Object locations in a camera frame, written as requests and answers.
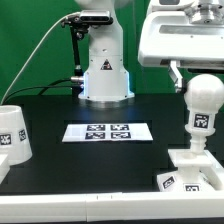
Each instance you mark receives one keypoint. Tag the white marker sheet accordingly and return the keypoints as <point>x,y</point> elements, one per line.
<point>107,132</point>

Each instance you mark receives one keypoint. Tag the white lamp base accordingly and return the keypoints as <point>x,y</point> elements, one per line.
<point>187,177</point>

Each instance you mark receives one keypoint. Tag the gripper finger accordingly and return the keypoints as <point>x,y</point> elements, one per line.
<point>176,76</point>

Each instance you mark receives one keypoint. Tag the white lamp bulb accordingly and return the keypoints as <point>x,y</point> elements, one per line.
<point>204,98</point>

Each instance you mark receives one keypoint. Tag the white front wall rail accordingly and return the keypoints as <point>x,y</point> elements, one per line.
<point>110,206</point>

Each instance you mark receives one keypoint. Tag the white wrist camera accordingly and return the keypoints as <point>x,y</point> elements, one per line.
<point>167,7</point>

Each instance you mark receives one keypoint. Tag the white wall rail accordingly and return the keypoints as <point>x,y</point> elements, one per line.
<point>215,173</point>
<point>110,206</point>

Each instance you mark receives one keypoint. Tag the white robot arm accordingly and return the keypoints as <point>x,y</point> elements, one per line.
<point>106,79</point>

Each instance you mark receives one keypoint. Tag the white right wall rail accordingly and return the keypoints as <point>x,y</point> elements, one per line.
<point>215,173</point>

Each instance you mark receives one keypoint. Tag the white left wall block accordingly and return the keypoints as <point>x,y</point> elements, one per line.
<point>4,166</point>

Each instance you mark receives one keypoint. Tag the white lamp shade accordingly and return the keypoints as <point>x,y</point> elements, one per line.
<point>14,140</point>

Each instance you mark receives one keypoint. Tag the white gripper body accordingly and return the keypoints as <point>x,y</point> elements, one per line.
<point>168,36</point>

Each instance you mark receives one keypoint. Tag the grey camera on stand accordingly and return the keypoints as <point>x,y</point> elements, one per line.
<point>95,15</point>

